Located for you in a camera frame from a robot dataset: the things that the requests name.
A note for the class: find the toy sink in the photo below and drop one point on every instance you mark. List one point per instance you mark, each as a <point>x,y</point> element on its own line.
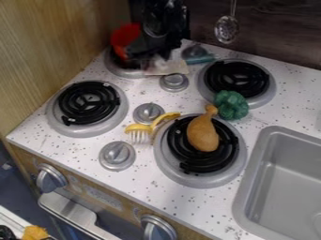
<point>284,184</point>

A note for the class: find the toy stove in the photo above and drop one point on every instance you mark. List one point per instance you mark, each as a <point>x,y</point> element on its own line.
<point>90,106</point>

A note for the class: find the red pot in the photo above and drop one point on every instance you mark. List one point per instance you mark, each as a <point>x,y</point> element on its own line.
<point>124,36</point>

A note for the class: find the green toy vegetable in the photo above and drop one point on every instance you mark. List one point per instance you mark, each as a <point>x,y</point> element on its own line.
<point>232,104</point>

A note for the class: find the yellow brush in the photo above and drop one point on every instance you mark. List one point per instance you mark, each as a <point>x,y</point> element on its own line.
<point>140,128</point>

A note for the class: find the yellow toy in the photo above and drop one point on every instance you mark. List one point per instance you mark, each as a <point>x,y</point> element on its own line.
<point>35,233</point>

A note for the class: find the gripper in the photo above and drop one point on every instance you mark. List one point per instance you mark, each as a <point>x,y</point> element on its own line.
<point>147,47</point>

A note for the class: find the silver slotted spoon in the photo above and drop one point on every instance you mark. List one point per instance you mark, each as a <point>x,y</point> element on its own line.
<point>227,28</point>

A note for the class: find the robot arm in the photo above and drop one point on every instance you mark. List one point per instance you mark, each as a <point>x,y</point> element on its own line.
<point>161,12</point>

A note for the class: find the toy chicken drumstick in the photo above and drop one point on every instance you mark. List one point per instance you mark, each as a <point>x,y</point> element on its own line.
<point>202,131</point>

